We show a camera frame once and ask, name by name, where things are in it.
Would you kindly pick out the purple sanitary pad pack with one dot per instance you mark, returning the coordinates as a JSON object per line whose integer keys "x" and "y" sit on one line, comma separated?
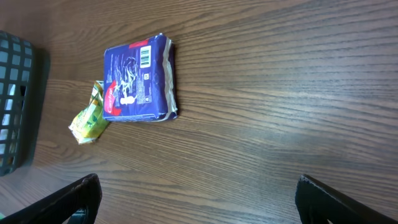
{"x": 139, "y": 81}

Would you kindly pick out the green yellow snack pouch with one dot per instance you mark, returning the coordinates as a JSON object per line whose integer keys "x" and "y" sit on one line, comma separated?
{"x": 88, "y": 125}

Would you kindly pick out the grey plastic mesh basket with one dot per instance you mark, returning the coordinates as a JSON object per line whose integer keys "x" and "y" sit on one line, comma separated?
{"x": 24, "y": 74}

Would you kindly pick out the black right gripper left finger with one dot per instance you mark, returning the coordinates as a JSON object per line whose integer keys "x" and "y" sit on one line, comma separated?
{"x": 76, "y": 203}

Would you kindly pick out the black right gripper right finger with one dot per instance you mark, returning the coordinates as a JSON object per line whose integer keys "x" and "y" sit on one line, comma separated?
{"x": 317, "y": 202}

